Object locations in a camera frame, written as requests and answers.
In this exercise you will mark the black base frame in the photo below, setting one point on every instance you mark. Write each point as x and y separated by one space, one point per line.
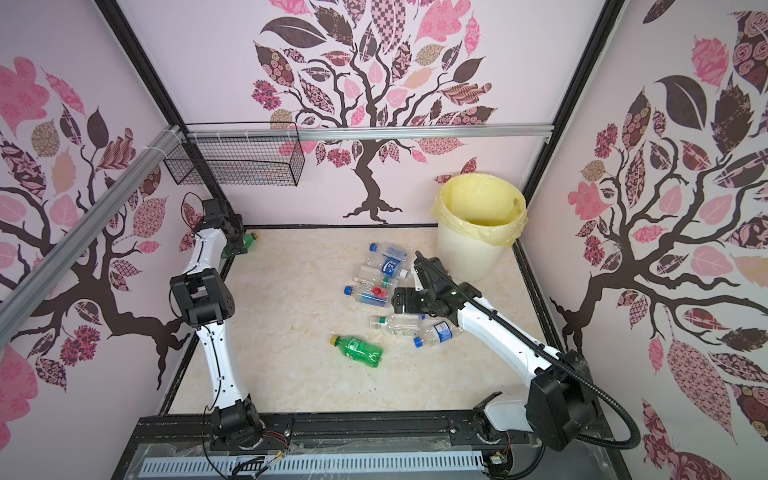
512 455

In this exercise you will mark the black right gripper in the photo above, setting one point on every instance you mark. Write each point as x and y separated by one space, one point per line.
410 293

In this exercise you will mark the aluminium rail back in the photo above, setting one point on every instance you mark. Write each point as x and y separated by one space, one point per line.
376 133

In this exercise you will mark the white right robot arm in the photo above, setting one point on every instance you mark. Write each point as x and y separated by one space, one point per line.
558 406

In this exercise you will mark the white vent strip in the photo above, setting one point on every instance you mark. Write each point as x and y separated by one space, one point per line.
310 465

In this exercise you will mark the small bottle blue cap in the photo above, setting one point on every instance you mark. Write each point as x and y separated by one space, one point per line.
436 334

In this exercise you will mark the aluminium rail left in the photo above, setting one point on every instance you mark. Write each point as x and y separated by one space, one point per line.
24 299

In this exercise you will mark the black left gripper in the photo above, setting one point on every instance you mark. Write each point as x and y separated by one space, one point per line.
232 245

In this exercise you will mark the green soda bottle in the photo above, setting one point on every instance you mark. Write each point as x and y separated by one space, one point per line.
249 239
358 350

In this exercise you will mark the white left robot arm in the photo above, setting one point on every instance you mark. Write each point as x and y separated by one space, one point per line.
206 304

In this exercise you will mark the cream bin yellow bag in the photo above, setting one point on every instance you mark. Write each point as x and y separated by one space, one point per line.
479 217

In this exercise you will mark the aluminium rail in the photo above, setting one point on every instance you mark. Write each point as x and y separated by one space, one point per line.
24 299
376 133

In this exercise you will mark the clear bottle pale blue label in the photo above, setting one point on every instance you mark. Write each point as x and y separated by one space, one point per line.
390 255

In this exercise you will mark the blue white label bottle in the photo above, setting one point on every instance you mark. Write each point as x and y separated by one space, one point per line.
401 274

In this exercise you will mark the Fiji bottle red flower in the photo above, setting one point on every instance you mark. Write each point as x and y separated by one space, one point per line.
368 294

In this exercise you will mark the black wire basket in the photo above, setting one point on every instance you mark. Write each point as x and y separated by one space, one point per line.
260 153

